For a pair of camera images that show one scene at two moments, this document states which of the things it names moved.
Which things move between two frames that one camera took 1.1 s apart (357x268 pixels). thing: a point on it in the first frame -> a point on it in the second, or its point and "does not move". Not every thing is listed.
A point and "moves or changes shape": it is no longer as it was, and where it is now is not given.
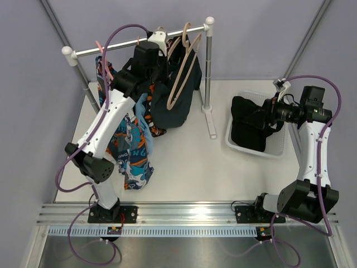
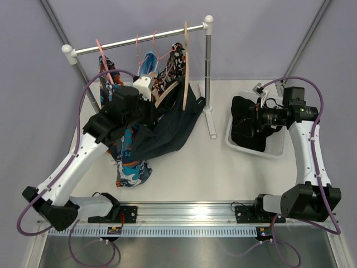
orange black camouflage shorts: x=154 y=131 -> x=174 y=68
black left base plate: x=130 y=213 does not move
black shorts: x=252 y=124 does not move
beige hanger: x=191 y=50 moves or changes shape
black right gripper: x=258 y=119 -> x=246 y=127
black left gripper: x=164 y=75 -> x=153 y=112
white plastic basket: x=275 y=145 does not move
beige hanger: x=173 y=45 -> x=157 y=97
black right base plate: x=249 y=214 does not move
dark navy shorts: x=172 y=99 -> x=167 y=133
